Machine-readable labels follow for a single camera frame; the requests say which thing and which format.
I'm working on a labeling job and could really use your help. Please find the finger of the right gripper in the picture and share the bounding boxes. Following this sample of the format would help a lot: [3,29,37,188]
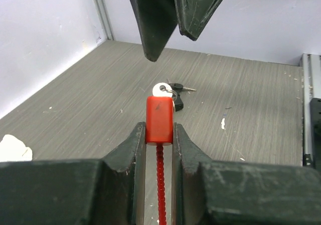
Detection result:
[175,0,223,41]
[129,0,178,62]

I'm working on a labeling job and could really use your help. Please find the aluminium frame rail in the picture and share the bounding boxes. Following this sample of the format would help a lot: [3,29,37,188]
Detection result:
[300,54,320,140]

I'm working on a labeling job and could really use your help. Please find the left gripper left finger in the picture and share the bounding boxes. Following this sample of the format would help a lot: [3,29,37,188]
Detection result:
[100,122,146,224]

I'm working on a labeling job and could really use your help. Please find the white crumpled cloth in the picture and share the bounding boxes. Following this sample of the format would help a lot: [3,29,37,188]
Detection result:
[0,134,33,162]

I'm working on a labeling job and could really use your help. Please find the red cable padlock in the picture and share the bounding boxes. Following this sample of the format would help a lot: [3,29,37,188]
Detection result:
[145,96,174,224]

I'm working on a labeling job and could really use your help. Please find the silver keys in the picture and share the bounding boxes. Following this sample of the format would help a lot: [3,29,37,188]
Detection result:
[152,82,178,101]

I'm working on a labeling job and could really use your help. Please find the black-headed keys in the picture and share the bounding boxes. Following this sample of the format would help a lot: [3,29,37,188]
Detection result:
[167,79,197,111]

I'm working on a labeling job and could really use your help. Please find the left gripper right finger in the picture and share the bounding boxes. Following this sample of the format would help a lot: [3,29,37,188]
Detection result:
[172,123,212,224]

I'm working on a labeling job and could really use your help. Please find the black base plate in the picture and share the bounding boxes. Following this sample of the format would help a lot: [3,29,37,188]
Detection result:
[303,98,320,172]

